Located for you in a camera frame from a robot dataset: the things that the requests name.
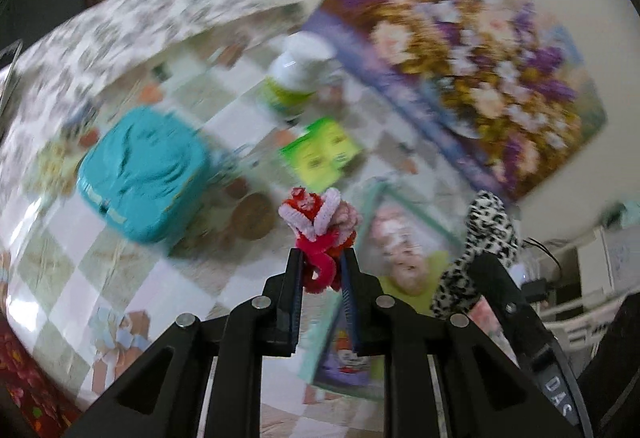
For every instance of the smartphone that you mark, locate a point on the smartphone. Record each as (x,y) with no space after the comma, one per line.
(9,82)

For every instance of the leopard print cloth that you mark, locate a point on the leopard print cloth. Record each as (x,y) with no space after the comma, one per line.
(480,228)

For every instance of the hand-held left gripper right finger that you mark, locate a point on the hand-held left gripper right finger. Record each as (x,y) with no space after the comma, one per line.
(350,303)

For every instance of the red pink pipe-cleaner flower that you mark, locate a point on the red pink pipe-cleaner flower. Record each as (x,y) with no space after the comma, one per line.
(320,213)

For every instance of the flower painting canvas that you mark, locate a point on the flower painting canvas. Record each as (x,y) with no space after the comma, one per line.
(450,42)

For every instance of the red floral cloth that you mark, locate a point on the red floral cloth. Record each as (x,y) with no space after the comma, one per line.
(30,383)

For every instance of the teal plastic box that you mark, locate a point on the teal plastic box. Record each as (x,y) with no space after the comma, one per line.
(140,167)

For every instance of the pink plush toy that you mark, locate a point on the pink plush toy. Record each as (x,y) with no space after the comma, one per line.
(400,243)

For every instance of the yellow-green cloth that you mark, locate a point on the yellow-green cloth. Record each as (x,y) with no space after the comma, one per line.
(430,278)

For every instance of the white plastic basket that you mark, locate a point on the white plastic basket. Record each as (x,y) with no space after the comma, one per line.
(595,258)

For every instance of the small green carton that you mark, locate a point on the small green carton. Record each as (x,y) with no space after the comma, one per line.
(320,152)

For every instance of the white bottle with green label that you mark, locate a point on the white bottle with green label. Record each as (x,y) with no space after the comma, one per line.
(295,67)

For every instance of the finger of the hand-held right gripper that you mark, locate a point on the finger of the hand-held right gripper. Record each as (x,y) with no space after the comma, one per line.
(505,298)

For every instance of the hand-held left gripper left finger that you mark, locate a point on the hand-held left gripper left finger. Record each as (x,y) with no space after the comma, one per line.
(296,298)

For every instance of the grey floral fabric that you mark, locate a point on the grey floral fabric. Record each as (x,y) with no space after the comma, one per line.
(100,42)

